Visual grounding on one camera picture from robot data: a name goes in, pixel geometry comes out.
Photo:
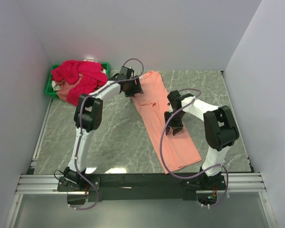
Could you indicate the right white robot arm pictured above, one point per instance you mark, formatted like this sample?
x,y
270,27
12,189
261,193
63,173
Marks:
x,y
221,130

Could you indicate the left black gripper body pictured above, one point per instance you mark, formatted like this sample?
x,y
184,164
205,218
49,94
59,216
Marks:
x,y
132,89

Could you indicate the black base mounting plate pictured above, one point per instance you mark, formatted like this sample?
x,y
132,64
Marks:
x,y
135,194

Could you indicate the dusty pink garment in bin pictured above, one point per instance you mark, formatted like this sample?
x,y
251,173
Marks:
x,y
65,87

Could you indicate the salmon pink t shirt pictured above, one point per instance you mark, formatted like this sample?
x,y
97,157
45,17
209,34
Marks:
x,y
178,151

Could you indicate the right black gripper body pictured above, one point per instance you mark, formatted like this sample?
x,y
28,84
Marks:
x,y
175,122

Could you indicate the green plastic bin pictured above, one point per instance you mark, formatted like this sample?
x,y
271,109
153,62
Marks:
x,y
53,94

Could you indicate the white garment in bin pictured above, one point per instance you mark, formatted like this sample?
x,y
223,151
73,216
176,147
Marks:
x,y
55,86

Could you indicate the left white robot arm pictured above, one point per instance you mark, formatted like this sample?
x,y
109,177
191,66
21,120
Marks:
x,y
88,117

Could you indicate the magenta red t shirt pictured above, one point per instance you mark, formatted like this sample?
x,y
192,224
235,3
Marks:
x,y
91,73

